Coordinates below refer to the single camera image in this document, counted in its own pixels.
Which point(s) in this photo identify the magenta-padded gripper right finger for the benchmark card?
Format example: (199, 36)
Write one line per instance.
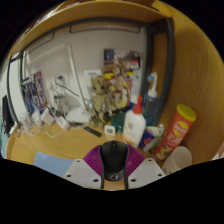
(148, 171)

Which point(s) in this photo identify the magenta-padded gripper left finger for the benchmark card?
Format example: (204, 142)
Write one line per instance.
(80, 171)

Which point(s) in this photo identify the black computer mouse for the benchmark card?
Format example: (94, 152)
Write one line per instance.
(114, 160)

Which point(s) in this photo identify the light blue mouse pad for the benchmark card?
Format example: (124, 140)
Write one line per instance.
(51, 163)

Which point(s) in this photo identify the white printed mug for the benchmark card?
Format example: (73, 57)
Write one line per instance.
(178, 160)

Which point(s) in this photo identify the small blue box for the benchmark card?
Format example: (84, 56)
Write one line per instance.
(146, 139)

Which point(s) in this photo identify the black ruler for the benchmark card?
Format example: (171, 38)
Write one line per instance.
(92, 131)

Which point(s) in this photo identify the white lotion bottle red cap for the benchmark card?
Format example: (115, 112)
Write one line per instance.
(134, 128)

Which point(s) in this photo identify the red chips can yellow lid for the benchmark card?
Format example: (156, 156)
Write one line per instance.
(175, 133)

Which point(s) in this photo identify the small white digital clock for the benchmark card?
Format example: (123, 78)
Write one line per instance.
(109, 130)

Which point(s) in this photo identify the white power strip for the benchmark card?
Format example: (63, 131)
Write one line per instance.
(62, 123)

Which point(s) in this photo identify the large white power adapter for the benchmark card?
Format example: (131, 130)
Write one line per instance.
(47, 116)

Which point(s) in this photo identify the clear blue pump bottle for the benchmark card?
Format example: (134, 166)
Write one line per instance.
(152, 105)

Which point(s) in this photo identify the small white power adapter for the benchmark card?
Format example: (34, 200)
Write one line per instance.
(36, 118)

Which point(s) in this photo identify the metal cup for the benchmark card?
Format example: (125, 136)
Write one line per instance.
(60, 104)

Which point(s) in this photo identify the tan tree-creature figurine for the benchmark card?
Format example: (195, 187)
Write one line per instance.
(99, 103)

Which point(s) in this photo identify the black bag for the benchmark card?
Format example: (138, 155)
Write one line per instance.
(7, 115)

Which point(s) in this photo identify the dark blue model kit box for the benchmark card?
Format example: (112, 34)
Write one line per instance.
(33, 91)

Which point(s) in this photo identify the colourful printed box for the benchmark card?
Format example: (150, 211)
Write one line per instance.
(120, 60)

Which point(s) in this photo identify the wooden shelf unit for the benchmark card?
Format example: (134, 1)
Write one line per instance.
(100, 11)

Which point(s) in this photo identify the white wall-mounted device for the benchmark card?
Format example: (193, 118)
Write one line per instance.
(92, 76)

